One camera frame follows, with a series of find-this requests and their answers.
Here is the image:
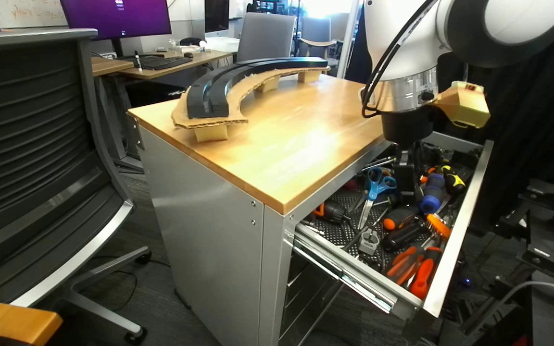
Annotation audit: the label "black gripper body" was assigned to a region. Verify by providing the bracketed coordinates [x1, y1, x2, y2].
[379, 103, 440, 153]

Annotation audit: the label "grey metal tool drawer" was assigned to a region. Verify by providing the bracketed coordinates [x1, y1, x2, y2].
[288, 130, 496, 321]

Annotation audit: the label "black screwdriver orange end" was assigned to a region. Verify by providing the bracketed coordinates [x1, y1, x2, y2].
[381, 215, 423, 234]

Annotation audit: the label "small silver tool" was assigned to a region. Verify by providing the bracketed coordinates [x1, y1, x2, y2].
[360, 226, 381, 255]

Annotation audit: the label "black curtain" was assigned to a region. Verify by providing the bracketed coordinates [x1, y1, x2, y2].
[346, 36, 554, 223]

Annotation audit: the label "black floor equipment rig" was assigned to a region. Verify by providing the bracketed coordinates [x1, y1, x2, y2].
[475, 178, 554, 346]

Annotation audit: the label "grey fabric office chair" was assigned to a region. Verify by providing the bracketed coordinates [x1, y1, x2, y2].
[235, 9, 298, 63]

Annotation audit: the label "grey tool cabinet wooden top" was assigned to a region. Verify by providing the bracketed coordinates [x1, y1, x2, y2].
[127, 73, 394, 346]

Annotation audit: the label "grey curved track piece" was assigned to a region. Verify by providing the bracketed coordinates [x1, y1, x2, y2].
[169, 65, 323, 144]

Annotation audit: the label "black curved plastic panel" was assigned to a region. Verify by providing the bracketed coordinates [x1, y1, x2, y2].
[185, 55, 331, 121]

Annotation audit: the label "dark computer monitor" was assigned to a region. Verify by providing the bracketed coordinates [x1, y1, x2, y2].
[202, 0, 231, 34]

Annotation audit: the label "long wooden office desk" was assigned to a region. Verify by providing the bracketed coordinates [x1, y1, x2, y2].
[90, 46, 235, 82]

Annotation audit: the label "black keyboard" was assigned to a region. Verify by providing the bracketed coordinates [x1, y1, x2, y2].
[131, 51, 192, 71]

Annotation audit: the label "monitor with purple screen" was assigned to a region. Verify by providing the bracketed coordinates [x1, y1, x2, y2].
[59, 0, 173, 42]

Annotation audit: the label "dark mesh office chair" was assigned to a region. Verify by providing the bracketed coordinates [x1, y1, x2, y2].
[0, 26, 152, 344]

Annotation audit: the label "light wooden table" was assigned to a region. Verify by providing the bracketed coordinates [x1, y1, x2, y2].
[0, 296, 63, 346]

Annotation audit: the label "blue handled scissors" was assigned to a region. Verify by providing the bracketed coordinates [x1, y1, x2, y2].
[356, 167, 400, 228]

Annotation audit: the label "blue black handled screwdriver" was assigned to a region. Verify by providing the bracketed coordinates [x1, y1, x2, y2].
[417, 171, 450, 215]

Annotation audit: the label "yellow black handled screwdriver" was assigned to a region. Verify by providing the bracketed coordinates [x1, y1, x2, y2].
[438, 163, 469, 192]

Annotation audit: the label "tan wrist camera mount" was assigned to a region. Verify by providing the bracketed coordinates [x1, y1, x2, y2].
[433, 80, 492, 130]

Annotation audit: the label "orange handled tool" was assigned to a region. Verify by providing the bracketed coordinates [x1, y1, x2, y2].
[425, 211, 454, 242]

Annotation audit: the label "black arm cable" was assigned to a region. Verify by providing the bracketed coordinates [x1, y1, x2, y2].
[360, 0, 438, 121]

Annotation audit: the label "orange handled pliers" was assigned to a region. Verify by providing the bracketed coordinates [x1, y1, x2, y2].
[385, 244, 421, 280]

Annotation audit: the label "orange handled screwdriver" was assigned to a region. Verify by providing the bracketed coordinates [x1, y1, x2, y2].
[408, 255, 438, 301]

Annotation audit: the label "grey cable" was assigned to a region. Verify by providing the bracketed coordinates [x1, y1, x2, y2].
[498, 278, 554, 303]

